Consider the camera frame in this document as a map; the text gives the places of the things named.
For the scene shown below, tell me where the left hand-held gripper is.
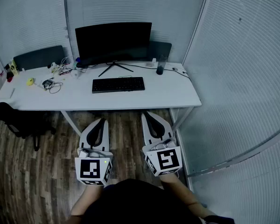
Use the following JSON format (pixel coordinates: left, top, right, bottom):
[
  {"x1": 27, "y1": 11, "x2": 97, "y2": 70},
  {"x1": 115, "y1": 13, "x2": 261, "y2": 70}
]
[{"x1": 74, "y1": 118, "x2": 114, "y2": 186}]

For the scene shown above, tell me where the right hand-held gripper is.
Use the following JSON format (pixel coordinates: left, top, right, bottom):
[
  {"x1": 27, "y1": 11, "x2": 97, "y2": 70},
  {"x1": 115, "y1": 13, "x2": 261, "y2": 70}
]
[{"x1": 141, "y1": 112, "x2": 183, "y2": 177}]

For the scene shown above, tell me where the black keyboard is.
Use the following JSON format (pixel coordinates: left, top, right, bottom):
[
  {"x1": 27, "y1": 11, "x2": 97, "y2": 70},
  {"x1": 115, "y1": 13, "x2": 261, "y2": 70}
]
[{"x1": 91, "y1": 77, "x2": 146, "y2": 94}]

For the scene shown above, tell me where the person's left forearm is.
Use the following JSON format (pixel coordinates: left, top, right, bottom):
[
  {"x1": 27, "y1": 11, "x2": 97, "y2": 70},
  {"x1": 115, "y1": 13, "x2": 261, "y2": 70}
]
[{"x1": 70, "y1": 184, "x2": 105, "y2": 217}]

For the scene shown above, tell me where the person's right forearm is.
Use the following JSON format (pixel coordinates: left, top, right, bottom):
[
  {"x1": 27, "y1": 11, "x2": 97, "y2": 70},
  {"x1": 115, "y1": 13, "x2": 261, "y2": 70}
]
[{"x1": 159, "y1": 174, "x2": 219, "y2": 219}]

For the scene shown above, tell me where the white desk leg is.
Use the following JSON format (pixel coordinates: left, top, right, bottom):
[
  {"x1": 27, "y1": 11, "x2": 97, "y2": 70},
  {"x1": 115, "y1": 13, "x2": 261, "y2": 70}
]
[
  {"x1": 170, "y1": 106, "x2": 195, "y2": 133},
  {"x1": 60, "y1": 110, "x2": 83, "y2": 137}
]

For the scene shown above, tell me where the dark tumbler bottle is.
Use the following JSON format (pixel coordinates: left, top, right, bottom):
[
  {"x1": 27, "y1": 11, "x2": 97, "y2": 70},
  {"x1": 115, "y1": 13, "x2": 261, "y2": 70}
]
[{"x1": 156, "y1": 55, "x2": 167, "y2": 76}]

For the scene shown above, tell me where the person's dark shirt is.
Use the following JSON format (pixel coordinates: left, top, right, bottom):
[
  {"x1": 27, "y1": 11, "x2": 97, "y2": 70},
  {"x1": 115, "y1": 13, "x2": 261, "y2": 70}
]
[{"x1": 80, "y1": 178, "x2": 236, "y2": 224}]

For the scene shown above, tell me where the black office chair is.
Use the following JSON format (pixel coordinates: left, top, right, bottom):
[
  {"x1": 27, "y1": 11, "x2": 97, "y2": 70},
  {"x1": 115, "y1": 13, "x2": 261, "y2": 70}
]
[{"x1": 0, "y1": 93, "x2": 57, "y2": 152}]

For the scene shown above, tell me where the dark grey desk divider panel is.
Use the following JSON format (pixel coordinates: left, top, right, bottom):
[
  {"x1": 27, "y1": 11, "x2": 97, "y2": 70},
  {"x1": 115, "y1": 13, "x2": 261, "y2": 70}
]
[
  {"x1": 148, "y1": 40, "x2": 173, "y2": 63},
  {"x1": 13, "y1": 45, "x2": 66, "y2": 71}
]

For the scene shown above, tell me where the black computer monitor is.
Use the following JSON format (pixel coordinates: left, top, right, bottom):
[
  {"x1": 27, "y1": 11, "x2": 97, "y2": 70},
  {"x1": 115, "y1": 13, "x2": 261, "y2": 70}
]
[{"x1": 75, "y1": 21, "x2": 153, "y2": 77}]

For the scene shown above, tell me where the yellow-green container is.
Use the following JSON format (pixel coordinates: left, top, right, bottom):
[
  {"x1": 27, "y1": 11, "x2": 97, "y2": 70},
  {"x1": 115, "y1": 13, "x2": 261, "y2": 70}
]
[{"x1": 8, "y1": 59, "x2": 19, "y2": 76}]

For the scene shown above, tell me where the long black monitor cable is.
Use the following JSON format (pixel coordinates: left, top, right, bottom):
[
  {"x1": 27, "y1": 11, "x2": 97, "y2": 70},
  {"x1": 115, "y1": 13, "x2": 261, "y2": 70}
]
[{"x1": 121, "y1": 62, "x2": 192, "y2": 82}]

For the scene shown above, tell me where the coiled black cable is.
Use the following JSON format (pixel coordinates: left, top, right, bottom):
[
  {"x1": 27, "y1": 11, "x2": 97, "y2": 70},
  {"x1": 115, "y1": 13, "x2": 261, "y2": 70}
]
[{"x1": 42, "y1": 78, "x2": 63, "y2": 94}]

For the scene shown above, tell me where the power strip with tangled cables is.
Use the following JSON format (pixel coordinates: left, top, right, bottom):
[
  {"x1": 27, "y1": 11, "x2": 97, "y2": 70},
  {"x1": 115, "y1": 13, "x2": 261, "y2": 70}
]
[{"x1": 47, "y1": 56, "x2": 87, "y2": 79}]

